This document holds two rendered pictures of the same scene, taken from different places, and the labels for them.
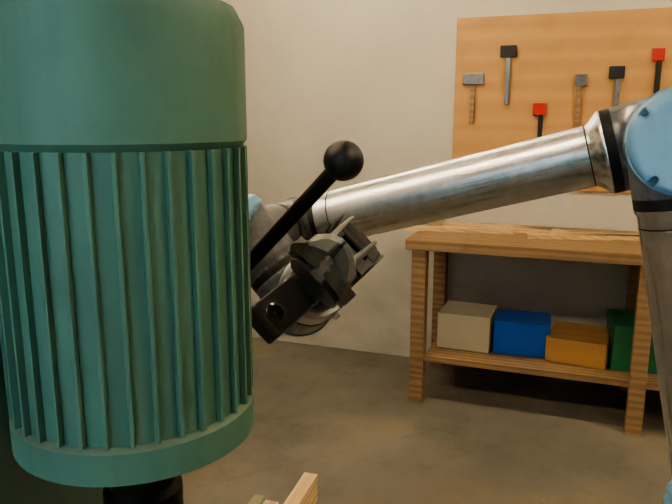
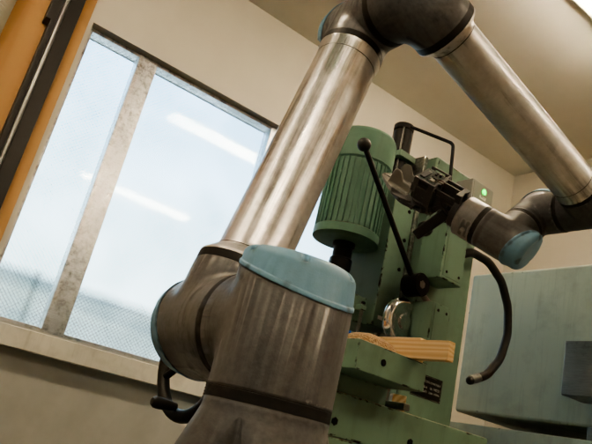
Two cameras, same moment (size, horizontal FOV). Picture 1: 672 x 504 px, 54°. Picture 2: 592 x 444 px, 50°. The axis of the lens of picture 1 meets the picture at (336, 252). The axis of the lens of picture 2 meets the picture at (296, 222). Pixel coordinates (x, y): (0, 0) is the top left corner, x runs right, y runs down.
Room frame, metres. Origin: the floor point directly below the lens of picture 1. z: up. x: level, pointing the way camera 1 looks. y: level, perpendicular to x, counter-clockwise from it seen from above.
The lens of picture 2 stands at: (1.32, -1.18, 0.68)
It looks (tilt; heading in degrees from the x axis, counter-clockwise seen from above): 19 degrees up; 128
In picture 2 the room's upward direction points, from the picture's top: 14 degrees clockwise
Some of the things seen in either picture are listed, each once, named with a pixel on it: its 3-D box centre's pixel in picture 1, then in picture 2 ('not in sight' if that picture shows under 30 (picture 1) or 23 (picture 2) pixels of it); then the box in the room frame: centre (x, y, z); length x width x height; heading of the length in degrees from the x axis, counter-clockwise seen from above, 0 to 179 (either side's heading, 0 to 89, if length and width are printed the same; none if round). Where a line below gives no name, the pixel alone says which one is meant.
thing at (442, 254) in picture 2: not in sight; (442, 255); (0.68, 0.31, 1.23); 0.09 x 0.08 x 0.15; 73
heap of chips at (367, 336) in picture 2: not in sight; (369, 341); (0.68, -0.01, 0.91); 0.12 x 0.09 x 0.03; 73
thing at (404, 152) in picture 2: not in sight; (400, 152); (0.51, 0.28, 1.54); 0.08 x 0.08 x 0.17; 73
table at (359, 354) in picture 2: not in sight; (285, 354); (0.44, 0.05, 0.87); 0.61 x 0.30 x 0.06; 163
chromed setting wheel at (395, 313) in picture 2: not in sight; (401, 321); (0.63, 0.24, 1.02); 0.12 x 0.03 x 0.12; 73
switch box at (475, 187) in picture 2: not in sight; (471, 211); (0.70, 0.42, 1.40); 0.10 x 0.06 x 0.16; 73
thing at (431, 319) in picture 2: not in sight; (425, 328); (0.67, 0.28, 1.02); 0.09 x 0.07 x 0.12; 163
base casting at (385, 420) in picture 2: not in sight; (344, 423); (0.50, 0.27, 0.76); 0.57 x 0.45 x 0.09; 73
